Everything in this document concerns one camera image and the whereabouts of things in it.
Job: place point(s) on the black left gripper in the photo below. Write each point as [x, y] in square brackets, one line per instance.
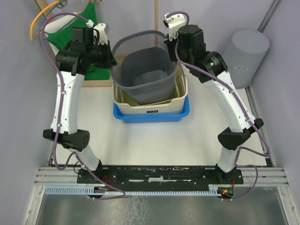
[110, 62]

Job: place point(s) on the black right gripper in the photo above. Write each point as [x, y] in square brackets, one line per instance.
[169, 44]

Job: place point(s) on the grey slotted laundry basket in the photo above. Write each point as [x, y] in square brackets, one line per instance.
[144, 69]

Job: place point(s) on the grey round plastic bin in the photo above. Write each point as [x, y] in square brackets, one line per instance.
[243, 55]

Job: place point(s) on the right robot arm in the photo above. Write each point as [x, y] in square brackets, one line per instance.
[213, 73]

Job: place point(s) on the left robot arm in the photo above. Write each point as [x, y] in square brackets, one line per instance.
[64, 129]

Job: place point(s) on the green cloth garment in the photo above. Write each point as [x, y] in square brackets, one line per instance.
[93, 72]

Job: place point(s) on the white towel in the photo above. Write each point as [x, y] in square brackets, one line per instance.
[59, 32]

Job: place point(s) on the pale green plastic tray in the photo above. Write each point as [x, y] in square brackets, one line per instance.
[125, 98]

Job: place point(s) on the cream plastic basket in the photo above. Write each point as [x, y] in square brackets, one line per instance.
[180, 92]

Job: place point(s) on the blue plastic tub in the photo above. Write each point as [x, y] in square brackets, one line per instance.
[152, 117]

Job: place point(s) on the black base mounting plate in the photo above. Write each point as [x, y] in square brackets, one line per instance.
[165, 178]

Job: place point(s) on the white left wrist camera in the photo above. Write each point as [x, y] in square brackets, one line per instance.
[100, 32]

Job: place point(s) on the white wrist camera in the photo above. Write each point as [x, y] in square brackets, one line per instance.
[100, 32]
[173, 21]

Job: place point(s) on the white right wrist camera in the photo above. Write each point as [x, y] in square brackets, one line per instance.
[173, 21]

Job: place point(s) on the wooden upright post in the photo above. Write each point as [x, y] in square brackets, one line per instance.
[156, 14]

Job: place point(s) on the wooden slanted post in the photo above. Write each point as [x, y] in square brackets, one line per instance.
[45, 6]

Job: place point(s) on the aluminium frame rail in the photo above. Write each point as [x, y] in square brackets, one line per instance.
[267, 177]

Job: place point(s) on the light blue cable duct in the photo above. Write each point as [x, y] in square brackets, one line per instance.
[91, 190]

